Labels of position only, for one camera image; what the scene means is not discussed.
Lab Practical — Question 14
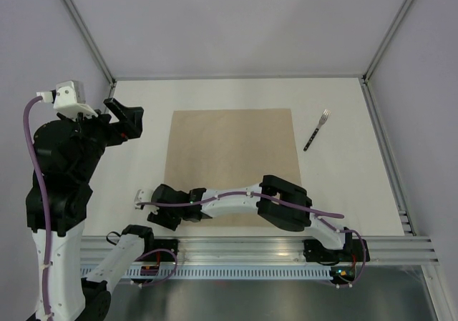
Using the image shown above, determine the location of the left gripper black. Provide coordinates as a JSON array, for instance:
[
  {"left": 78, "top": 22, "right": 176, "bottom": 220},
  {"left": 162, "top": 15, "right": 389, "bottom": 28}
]
[{"left": 59, "top": 96, "right": 144, "bottom": 179}]

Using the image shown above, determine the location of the beige cloth napkin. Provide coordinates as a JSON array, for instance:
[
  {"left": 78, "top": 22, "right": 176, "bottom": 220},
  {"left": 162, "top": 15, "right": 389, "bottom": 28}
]
[{"left": 162, "top": 108, "right": 304, "bottom": 227}]

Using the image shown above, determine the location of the silver fork black handle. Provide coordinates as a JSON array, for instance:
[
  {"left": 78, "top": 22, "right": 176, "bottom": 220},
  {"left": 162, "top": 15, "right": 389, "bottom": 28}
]
[{"left": 303, "top": 109, "right": 330, "bottom": 152}]

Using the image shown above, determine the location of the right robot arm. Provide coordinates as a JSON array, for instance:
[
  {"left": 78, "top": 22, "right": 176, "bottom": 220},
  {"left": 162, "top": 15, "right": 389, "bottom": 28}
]
[{"left": 137, "top": 175, "right": 370, "bottom": 266}]

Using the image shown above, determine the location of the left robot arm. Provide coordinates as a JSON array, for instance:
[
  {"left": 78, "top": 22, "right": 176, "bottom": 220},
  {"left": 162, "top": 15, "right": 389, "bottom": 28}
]
[{"left": 24, "top": 98, "right": 156, "bottom": 320}]

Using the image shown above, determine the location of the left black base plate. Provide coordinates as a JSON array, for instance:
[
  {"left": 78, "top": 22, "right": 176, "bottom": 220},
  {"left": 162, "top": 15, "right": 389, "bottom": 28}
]
[{"left": 141, "top": 239, "right": 179, "bottom": 265}]

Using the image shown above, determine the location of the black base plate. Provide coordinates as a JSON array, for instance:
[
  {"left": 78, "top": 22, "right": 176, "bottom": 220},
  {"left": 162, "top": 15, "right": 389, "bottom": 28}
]
[
  {"left": 141, "top": 239, "right": 179, "bottom": 265},
  {"left": 303, "top": 238, "right": 370, "bottom": 266}
]

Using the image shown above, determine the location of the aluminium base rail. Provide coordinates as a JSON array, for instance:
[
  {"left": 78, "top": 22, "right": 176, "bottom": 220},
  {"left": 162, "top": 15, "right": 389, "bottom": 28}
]
[{"left": 80, "top": 235, "right": 439, "bottom": 265}]

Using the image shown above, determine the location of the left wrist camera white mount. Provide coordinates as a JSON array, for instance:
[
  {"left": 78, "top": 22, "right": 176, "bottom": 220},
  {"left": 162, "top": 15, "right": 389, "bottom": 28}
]
[{"left": 36, "top": 80, "right": 97, "bottom": 120}]

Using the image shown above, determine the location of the white slotted cable duct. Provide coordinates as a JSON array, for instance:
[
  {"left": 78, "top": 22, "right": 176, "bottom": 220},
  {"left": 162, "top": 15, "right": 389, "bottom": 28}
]
[{"left": 122, "top": 265, "right": 332, "bottom": 280}]

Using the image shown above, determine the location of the left aluminium frame post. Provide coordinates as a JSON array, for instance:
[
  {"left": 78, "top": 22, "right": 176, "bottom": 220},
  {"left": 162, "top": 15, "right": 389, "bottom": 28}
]
[{"left": 60, "top": 0, "right": 116, "bottom": 87}]

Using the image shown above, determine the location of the aluminium frame post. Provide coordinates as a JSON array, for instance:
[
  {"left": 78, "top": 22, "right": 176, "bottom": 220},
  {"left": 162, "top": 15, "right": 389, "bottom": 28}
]
[
  {"left": 60, "top": 0, "right": 116, "bottom": 87},
  {"left": 360, "top": 0, "right": 416, "bottom": 84}
]

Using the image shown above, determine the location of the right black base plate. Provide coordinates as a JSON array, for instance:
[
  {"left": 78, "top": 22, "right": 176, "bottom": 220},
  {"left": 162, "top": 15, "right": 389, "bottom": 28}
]
[{"left": 303, "top": 238, "right": 370, "bottom": 266}]

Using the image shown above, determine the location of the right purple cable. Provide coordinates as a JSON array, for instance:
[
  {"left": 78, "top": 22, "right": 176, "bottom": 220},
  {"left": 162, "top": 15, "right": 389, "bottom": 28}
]
[{"left": 137, "top": 191, "right": 368, "bottom": 286}]

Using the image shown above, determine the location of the back aluminium frame bar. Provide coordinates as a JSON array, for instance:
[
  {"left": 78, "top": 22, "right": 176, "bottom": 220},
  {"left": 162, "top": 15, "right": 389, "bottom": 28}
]
[{"left": 114, "top": 73, "right": 364, "bottom": 82}]

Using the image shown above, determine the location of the right aluminium side rail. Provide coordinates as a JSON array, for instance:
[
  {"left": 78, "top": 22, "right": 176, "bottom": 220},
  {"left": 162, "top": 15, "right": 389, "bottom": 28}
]
[{"left": 359, "top": 76, "right": 417, "bottom": 236}]

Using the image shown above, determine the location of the right aluminium frame post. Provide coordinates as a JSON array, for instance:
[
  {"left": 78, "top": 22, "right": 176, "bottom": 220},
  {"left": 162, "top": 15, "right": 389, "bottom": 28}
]
[{"left": 360, "top": 0, "right": 416, "bottom": 84}]

